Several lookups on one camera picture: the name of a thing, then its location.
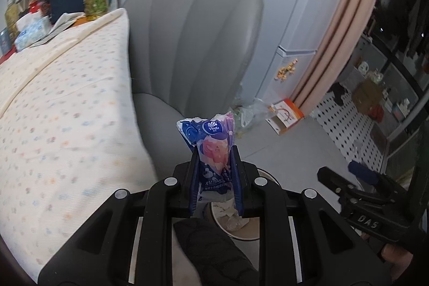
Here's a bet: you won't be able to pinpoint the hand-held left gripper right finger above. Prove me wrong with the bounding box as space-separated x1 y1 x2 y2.
232 145 393 286

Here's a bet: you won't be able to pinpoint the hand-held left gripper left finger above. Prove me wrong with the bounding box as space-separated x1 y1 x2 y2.
38 147 202 286

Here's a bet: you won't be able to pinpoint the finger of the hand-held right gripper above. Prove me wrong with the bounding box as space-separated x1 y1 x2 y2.
347 160 382 187
317 166 356 203

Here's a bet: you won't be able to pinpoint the white tissue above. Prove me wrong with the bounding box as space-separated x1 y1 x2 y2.
212 200 250 231

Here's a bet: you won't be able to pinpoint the purple tissue packet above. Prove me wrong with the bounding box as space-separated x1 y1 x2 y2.
176 111 237 203

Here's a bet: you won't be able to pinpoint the round beige trash bin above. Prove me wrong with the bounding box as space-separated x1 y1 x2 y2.
200 168 293 242

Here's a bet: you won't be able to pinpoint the person's right hand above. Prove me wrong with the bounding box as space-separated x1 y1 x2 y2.
378 243 412 274

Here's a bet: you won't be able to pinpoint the white perforated floor mat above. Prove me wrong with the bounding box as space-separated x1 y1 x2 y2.
311 93 391 180

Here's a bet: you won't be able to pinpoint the clear plastic bags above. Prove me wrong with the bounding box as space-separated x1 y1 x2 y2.
231 98 273 140

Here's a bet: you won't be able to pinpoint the person's leg in dark pants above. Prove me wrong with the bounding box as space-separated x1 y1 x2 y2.
172 218 259 286

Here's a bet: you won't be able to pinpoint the brown cardboard box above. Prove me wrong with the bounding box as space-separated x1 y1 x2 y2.
351 77 385 114

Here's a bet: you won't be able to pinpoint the orange and white cardboard box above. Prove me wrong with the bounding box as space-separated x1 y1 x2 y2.
265 99 305 135

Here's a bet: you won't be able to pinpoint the cluster of small yellow magnets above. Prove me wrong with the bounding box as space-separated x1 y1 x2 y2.
274 59 299 82

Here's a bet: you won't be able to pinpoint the grey upholstered chair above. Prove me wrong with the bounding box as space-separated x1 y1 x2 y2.
121 0 264 160

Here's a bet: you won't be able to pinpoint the dotted cream tablecloth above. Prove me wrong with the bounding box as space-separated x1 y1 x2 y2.
0 8 159 284

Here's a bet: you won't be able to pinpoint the pink curtain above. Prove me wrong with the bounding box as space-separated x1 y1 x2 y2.
290 0 387 116

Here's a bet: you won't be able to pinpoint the white fridge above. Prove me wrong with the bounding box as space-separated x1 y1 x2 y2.
208 0 346 110

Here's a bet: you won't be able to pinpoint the grey cloth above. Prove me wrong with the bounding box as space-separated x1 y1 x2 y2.
30 13 85 47

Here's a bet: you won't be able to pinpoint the blue tissue pack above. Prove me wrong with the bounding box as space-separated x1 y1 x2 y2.
14 20 50 51

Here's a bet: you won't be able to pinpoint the white tissue pack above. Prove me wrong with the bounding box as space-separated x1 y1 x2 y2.
16 13 50 29

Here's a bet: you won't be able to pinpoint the yellow oil bottle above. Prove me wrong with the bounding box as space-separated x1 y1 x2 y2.
3 2 21 39

